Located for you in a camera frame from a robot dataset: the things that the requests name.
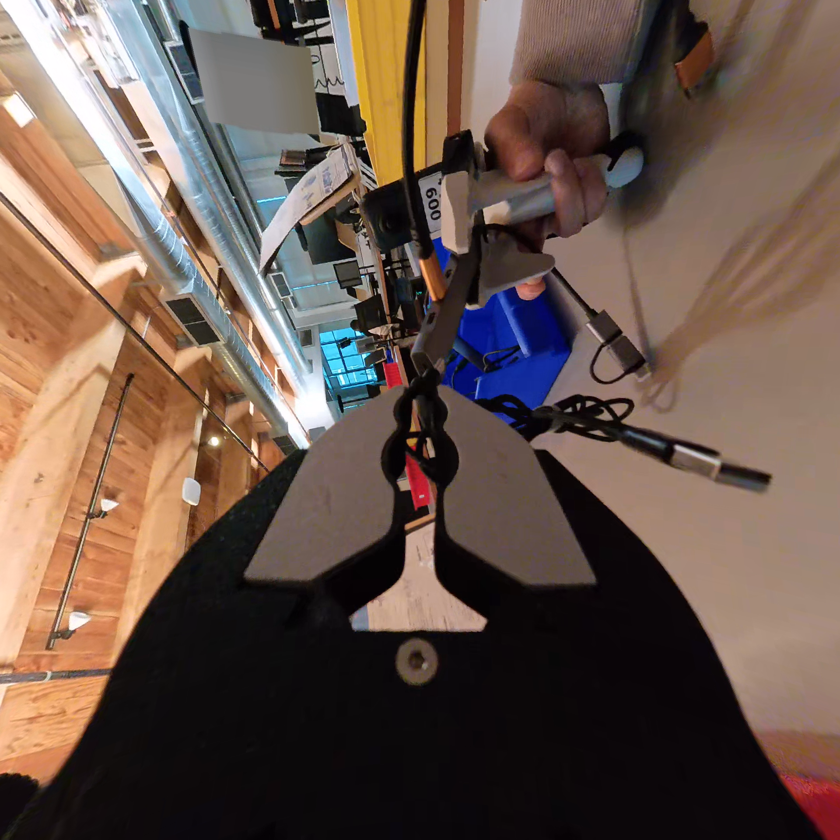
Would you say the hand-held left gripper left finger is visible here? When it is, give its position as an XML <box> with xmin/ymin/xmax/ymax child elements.
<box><xmin>244</xmin><ymin>386</ymin><xmax>412</xmax><ymax>586</ymax></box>

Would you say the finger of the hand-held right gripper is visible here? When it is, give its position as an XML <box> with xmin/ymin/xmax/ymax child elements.
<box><xmin>468</xmin><ymin>235</ymin><xmax>557</xmax><ymax>308</ymax></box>

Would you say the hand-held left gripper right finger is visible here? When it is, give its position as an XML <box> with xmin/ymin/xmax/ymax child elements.
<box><xmin>432</xmin><ymin>386</ymin><xmax>598</xmax><ymax>589</ymax></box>

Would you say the grey USB hub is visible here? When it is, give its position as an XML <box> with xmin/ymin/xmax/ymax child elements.
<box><xmin>409</xmin><ymin>252</ymin><xmax>481</xmax><ymax>374</ymax></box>

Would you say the black cable with orange plug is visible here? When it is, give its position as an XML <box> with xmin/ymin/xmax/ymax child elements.
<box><xmin>400</xmin><ymin>0</ymin><xmax>448</xmax><ymax>304</ymax></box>

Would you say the bundle of black cables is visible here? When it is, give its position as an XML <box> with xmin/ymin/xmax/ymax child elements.
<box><xmin>392</xmin><ymin>366</ymin><xmax>636</xmax><ymax>483</ymax></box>

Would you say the black cable with silver plug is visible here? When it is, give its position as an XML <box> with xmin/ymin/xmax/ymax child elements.
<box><xmin>535</xmin><ymin>403</ymin><xmax>773</xmax><ymax>494</ymax></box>

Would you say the person's right forearm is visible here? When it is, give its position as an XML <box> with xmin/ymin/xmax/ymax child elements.
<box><xmin>511</xmin><ymin>0</ymin><xmax>649</xmax><ymax>88</ymax></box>

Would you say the person's right hand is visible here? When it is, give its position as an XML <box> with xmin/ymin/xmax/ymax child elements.
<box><xmin>484</xmin><ymin>80</ymin><xmax>613</xmax><ymax>301</ymax></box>

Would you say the wooden document stand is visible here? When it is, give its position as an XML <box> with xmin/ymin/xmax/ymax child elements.
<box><xmin>258</xmin><ymin>142</ymin><xmax>370</xmax><ymax>275</ymax></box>

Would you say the blue plastic bin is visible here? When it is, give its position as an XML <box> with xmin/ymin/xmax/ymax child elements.
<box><xmin>443</xmin><ymin>252</ymin><xmax>573</xmax><ymax>409</ymax></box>

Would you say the blue header leaflet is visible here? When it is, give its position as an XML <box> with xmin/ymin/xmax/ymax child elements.
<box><xmin>287</xmin><ymin>146</ymin><xmax>357</xmax><ymax>221</ymax></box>

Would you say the red plastic bin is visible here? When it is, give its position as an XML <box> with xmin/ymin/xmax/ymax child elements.
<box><xmin>382</xmin><ymin>360</ymin><xmax>435</xmax><ymax>511</ymax></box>

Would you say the yellow beam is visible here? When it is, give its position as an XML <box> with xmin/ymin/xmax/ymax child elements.
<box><xmin>345</xmin><ymin>0</ymin><xmax>429</xmax><ymax>186</ymax></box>

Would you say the grey flat panel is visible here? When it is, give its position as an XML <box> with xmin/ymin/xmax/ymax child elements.
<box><xmin>189</xmin><ymin>28</ymin><xmax>321</xmax><ymax>137</ymax></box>

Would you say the black cable in bin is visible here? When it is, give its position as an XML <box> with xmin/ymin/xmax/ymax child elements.
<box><xmin>453</xmin><ymin>344</ymin><xmax>522</xmax><ymax>375</ymax></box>

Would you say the grey USB adapter with cable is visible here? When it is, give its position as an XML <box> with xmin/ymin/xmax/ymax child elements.
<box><xmin>551</xmin><ymin>269</ymin><xmax>654</xmax><ymax>386</ymax></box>

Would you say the silver air duct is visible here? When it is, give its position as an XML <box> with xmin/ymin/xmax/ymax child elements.
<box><xmin>85</xmin><ymin>0</ymin><xmax>312</xmax><ymax>450</ymax></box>

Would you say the black track light rail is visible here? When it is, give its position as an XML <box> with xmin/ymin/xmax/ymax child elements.
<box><xmin>45</xmin><ymin>373</ymin><xmax>136</xmax><ymax>652</ymax></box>

